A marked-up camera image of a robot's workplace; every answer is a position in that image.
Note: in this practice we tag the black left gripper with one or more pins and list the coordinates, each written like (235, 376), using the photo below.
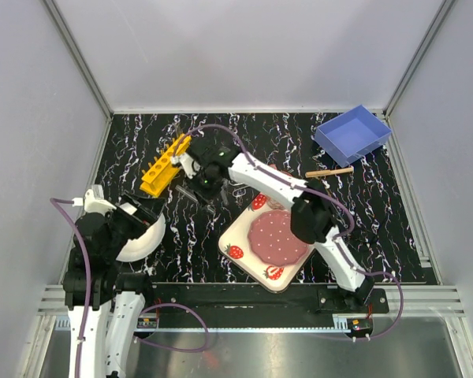
(148, 209)

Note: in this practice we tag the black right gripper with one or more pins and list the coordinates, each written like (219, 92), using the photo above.
(206, 196)

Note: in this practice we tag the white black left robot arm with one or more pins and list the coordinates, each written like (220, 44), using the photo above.
(103, 304)

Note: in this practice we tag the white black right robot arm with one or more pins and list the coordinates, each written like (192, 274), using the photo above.
(312, 209)

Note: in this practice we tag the white round dish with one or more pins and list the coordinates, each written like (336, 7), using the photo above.
(146, 244)

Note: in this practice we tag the yellow test tube rack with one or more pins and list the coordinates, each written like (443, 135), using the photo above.
(161, 173)

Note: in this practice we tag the pink patterned mug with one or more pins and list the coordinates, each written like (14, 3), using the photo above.
(273, 204)

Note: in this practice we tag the strawberry print white tray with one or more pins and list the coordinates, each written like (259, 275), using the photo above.
(233, 244)

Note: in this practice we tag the pink polka dot plate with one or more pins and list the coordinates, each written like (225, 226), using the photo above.
(270, 238)

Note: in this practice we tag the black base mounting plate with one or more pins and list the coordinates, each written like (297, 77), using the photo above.
(248, 305)

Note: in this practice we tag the wooden test tube clamp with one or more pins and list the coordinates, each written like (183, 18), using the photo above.
(332, 172)

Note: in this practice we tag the blue plastic box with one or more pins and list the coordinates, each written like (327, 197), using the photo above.
(352, 135)

